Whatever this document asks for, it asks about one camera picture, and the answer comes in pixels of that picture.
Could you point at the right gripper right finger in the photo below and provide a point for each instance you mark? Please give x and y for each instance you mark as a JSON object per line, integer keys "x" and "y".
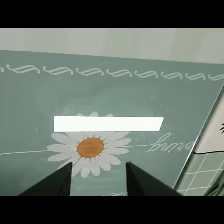
{"x": 143, "y": 185}

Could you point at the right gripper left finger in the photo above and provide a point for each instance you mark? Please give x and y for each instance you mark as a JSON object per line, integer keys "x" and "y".
{"x": 59, "y": 183}

